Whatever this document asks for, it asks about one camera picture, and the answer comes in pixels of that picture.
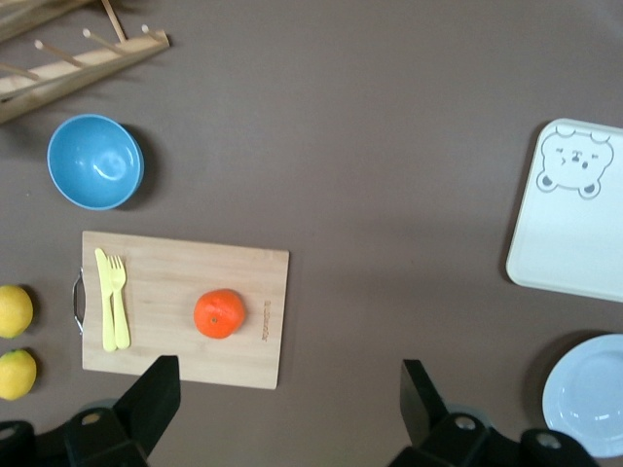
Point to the wooden dish rack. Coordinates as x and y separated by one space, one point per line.
58 73

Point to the blue bowl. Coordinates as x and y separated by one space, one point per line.
92 160

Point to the bamboo cutting board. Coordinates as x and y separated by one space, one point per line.
170 292

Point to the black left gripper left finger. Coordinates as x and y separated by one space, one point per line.
141 413

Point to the white ribbed round plate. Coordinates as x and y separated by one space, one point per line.
589 394

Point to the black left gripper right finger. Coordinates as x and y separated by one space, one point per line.
428 423

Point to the yellow lemon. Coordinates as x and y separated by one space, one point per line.
14 311
17 373

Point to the cream bear print tray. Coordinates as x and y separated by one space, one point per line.
569 233

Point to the yellow plastic fork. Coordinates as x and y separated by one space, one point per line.
120 316

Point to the orange mandarin fruit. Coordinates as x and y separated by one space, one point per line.
219 313

